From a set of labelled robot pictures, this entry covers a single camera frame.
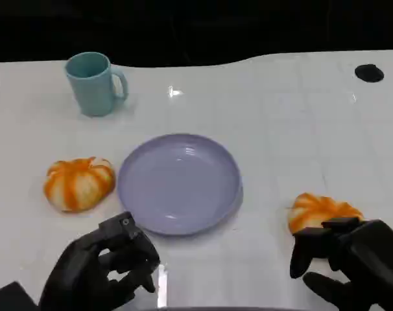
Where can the black table hole cover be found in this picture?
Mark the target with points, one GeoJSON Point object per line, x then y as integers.
{"type": "Point", "coordinates": [369, 73]}

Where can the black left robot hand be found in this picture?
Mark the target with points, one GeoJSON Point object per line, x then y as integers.
{"type": "Point", "coordinates": [79, 269]}

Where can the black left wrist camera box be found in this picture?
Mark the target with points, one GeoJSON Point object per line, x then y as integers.
{"type": "Point", "coordinates": [8, 298]}

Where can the orange and white bread roll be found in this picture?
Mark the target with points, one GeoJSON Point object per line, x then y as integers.
{"type": "Point", "coordinates": [78, 184]}
{"type": "Point", "coordinates": [316, 207]}

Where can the lilac plate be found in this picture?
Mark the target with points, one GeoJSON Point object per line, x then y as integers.
{"type": "Point", "coordinates": [178, 184]}

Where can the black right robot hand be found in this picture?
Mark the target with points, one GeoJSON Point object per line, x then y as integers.
{"type": "Point", "coordinates": [368, 256]}

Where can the pale green mug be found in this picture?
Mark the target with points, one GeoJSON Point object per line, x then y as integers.
{"type": "Point", "coordinates": [91, 87]}

